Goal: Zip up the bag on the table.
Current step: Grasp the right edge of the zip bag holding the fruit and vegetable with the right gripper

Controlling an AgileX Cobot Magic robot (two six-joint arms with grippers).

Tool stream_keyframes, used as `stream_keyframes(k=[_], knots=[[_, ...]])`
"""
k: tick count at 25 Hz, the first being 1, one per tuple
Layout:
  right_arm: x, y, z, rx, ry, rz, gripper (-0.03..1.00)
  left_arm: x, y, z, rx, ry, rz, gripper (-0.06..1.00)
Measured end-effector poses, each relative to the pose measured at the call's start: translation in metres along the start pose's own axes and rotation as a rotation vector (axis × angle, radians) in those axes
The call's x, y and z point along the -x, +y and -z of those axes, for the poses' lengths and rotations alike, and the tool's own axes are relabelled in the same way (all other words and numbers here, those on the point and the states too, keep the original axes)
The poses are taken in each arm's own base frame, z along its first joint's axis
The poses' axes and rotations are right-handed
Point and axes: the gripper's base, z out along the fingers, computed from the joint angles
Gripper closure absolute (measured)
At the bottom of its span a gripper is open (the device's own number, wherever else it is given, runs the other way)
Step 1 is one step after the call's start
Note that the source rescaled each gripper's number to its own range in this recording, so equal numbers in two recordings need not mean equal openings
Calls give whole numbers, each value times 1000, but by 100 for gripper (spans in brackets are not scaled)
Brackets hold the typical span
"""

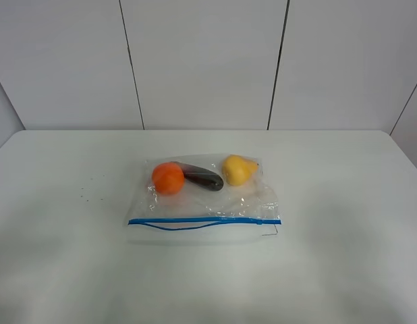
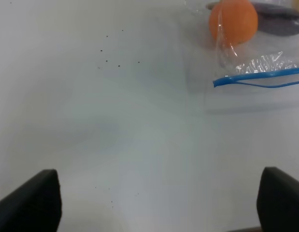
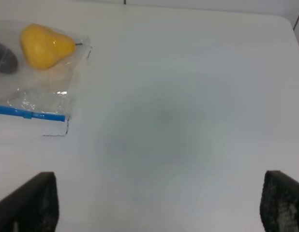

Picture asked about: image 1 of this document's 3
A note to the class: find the dark purple toy eggplant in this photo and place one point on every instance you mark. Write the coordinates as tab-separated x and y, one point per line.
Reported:
201	177

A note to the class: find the yellow toy pear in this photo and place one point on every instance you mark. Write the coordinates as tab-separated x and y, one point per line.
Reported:
237	170

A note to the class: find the orange toy fruit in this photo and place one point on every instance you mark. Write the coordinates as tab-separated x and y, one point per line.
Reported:
168	178

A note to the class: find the clear zip bag blue zipper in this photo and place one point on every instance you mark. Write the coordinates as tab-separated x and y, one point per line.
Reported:
235	213

